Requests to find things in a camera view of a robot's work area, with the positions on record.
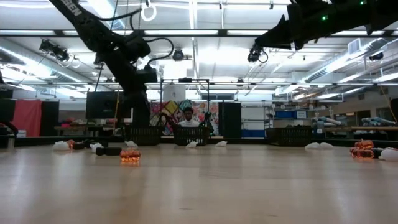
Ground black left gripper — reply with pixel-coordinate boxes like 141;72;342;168
107;58;152;127

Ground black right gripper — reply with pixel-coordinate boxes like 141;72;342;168
254;0;334;50

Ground black slotted plastic basket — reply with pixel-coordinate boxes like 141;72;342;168
173;126;211;146
124;125;162;146
266;126;313;147

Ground yellow pole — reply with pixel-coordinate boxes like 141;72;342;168
113;90;121;131

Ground white hanging box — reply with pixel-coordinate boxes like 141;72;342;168
162;84;187;102

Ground black monitor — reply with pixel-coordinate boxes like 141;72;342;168
86;91;133;119

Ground person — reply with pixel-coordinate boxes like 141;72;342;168
177;106;201;128

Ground colourful patchwork mural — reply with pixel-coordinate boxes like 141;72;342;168
150;99;220;136

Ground white ceiling vent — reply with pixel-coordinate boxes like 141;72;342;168
347;37;362;55

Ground blue storage bins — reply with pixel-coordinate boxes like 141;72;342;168
275;110;308;120

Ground white cabinet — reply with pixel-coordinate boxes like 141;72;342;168
241;105;266;130

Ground black upright panel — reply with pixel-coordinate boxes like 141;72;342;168
218;101;243;139
40;100;60;137

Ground red fabric panel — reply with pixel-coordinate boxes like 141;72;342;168
12;99;43;138

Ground wooden workbench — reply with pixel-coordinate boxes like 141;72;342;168
323;125;398;132

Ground black camera with cable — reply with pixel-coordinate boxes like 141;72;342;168
247;43;269;64

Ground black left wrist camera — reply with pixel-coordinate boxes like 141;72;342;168
135;68;159;85

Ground black metal gantry frame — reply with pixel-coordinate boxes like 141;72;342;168
159;77;210;128

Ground black overhead camera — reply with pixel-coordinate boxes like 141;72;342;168
172;49;186;62

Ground white cable ring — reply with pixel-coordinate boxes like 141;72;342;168
140;2;157;22

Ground black ceiling camera cluster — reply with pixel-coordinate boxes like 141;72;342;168
39;39;71;62

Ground black aluminium table frame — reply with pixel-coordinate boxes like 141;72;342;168
0;135;398;149

